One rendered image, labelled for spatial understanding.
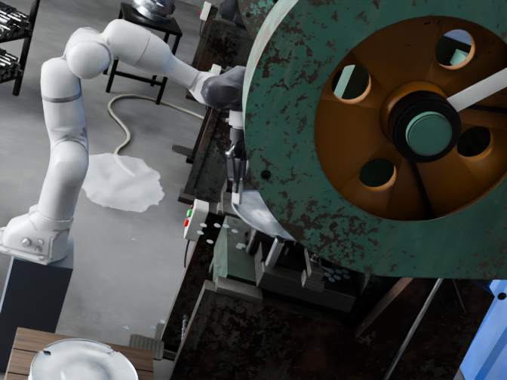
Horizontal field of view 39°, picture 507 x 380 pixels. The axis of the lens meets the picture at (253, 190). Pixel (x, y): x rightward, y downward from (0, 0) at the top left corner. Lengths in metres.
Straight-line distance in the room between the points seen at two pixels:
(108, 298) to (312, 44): 1.70
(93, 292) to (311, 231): 1.43
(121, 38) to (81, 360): 0.89
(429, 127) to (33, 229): 1.23
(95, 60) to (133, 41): 0.12
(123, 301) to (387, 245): 1.46
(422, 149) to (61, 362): 1.11
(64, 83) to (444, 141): 1.04
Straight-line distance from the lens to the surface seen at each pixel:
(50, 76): 2.04
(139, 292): 3.06
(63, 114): 2.07
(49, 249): 2.26
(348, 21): 1.57
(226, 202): 2.21
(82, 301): 2.92
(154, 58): 2.02
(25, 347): 2.11
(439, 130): 1.62
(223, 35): 5.38
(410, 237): 1.80
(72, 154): 2.08
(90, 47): 1.96
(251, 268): 2.19
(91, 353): 2.10
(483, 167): 1.85
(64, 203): 2.19
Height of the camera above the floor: 1.72
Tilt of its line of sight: 23 degrees down
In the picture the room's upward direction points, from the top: 21 degrees clockwise
